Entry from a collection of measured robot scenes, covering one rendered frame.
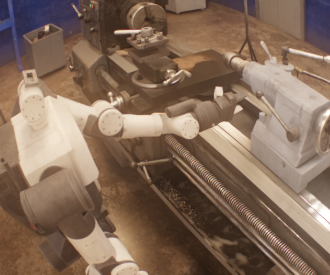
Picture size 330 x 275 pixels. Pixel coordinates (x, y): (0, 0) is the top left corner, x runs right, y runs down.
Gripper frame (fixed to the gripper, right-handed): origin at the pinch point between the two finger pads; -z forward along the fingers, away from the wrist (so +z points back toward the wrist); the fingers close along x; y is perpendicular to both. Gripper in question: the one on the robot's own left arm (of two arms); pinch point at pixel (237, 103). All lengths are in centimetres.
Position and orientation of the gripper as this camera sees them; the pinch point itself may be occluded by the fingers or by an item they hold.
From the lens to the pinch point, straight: 137.0
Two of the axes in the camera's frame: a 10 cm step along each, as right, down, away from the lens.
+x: 1.0, -6.1, -7.9
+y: -5.0, -7.2, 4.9
